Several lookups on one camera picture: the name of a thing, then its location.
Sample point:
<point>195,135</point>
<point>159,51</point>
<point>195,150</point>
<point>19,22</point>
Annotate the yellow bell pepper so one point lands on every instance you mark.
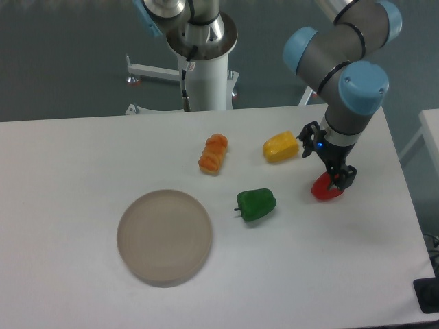
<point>280,147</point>

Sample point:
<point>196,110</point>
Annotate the black socket box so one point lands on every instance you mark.
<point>426,290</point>

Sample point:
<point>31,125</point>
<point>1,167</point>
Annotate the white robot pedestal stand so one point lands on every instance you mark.
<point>206,82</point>

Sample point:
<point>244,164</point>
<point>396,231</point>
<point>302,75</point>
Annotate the red bell pepper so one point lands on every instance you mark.
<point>320,190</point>

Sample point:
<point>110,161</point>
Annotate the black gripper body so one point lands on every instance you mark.
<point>333,156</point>

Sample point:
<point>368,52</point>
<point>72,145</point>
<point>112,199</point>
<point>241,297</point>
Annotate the orange bell pepper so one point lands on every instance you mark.
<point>213,154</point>

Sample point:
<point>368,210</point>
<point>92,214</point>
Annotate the green bell pepper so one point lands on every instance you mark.
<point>255,204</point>

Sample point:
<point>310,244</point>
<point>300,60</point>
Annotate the white side table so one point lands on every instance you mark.
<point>426,135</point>

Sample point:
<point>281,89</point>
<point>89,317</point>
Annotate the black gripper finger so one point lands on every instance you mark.
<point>341,176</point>
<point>309,137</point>

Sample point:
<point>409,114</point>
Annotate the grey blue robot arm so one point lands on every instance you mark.
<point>333,65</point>

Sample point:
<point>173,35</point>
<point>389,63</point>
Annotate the beige round plate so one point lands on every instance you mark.
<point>164,237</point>

